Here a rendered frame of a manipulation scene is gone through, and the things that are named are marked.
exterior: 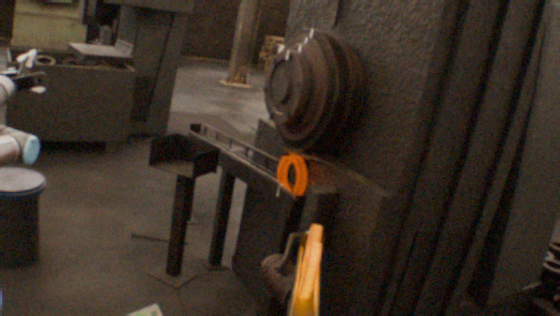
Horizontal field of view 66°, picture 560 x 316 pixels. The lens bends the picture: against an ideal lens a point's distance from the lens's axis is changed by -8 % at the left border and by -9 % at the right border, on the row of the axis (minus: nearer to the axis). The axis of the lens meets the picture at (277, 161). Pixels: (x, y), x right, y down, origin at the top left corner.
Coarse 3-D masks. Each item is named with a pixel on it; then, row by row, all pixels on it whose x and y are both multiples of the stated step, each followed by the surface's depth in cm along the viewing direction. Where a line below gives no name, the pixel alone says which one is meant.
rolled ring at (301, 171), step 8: (280, 160) 198; (288, 160) 193; (296, 160) 187; (280, 168) 198; (296, 168) 187; (304, 168) 186; (280, 176) 198; (296, 176) 187; (304, 176) 185; (296, 184) 187; (304, 184) 186; (296, 192) 187
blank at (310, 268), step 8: (312, 248) 124; (320, 248) 125; (312, 256) 122; (304, 264) 133; (312, 264) 121; (304, 272) 121; (312, 272) 120; (304, 280) 120; (312, 280) 120; (304, 288) 121; (312, 288) 121; (304, 296) 124
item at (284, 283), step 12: (264, 264) 170; (276, 264) 168; (288, 264) 167; (264, 276) 168; (276, 276) 163; (288, 276) 160; (264, 288) 172; (276, 288) 161; (288, 288) 156; (264, 300) 171; (276, 300) 168; (288, 300) 156; (264, 312) 170; (276, 312) 171
